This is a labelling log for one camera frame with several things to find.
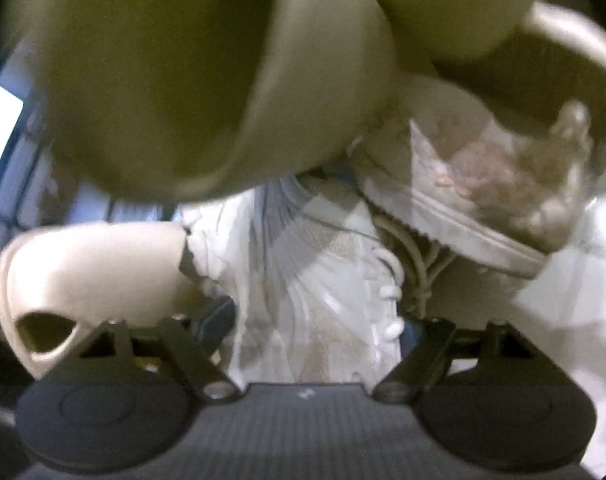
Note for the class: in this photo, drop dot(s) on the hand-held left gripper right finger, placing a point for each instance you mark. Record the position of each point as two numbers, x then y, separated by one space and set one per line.
417 356

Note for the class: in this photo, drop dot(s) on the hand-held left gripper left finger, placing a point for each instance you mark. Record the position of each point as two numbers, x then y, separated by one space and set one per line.
216 319

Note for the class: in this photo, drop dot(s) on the white lace-up sneaker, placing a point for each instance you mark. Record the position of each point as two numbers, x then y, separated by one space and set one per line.
308 285

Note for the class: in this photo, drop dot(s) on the beige foam clog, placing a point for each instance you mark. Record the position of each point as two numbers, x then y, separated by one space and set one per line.
158 85
93 270
458 5

